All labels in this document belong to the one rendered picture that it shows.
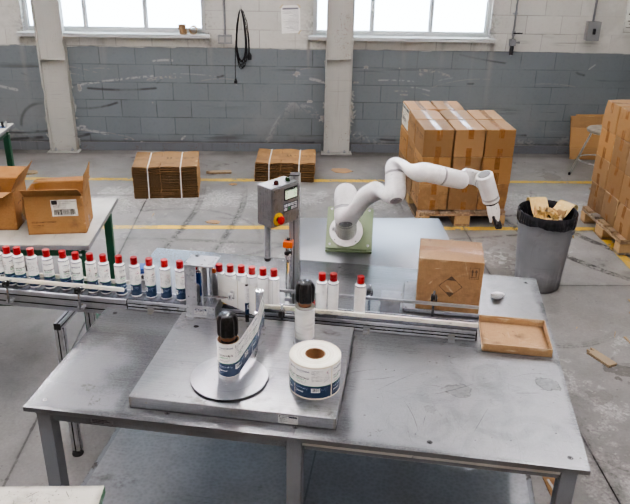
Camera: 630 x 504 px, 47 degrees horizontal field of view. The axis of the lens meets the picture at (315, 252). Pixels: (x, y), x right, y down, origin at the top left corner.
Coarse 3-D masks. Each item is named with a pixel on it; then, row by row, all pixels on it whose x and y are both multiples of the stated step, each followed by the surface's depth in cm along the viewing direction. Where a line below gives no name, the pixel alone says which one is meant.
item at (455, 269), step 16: (432, 240) 357; (448, 240) 358; (432, 256) 340; (448, 256) 340; (464, 256) 341; (480, 256) 341; (432, 272) 341; (448, 272) 339; (464, 272) 338; (480, 272) 337; (416, 288) 355; (432, 288) 344; (448, 288) 343; (464, 288) 341; (480, 288) 340; (416, 304) 349
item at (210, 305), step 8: (184, 272) 323; (192, 272) 322; (192, 280) 324; (192, 288) 326; (192, 296) 328; (200, 296) 337; (192, 304) 329; (200, 304) 330; (208, 304) 330; (216, 304) 331; (200, 312) 330; (208, 312) 330; (216, 312) 331
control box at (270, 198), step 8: (264, 184) 321; (272, 184) 321; (280, 184) 322; (288, 184) 323; (296, 184) 326; (264, 192) 320; (272, 192) 317; (280, 192) 320; (264, 200) 322; (272, 200) 319; (280, 200) 322; (288, 200) 326; (264, 208) 323; (272, 208) 320; (280, 208) 323; (296, 208) 331; (264, 216) 325; (272, 216) 322; (288, 216) 329; (296, 216) 333; (264, 224) 326; (272, 224) 323
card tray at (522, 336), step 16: (480, 320) 343; (496, 320) 341; (512, 320) 340; (528, 320) 339; (544, 320) 338; (480, 336) 330; (496, 336) 331; (512, 336) 331; (528, 336) 331; (544, 336) 332; (512, 352) 318; (528, 352) 317; (544, 352) 316
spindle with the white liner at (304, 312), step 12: (300, 288) 299; (312, 288) 301; (300, 300) 301; (312, 300) 303; (300, 312) 304; (312, 312) 305; (300, 324) 306; (312, 324) 307; (300, 336) 308; (312, 336) 310
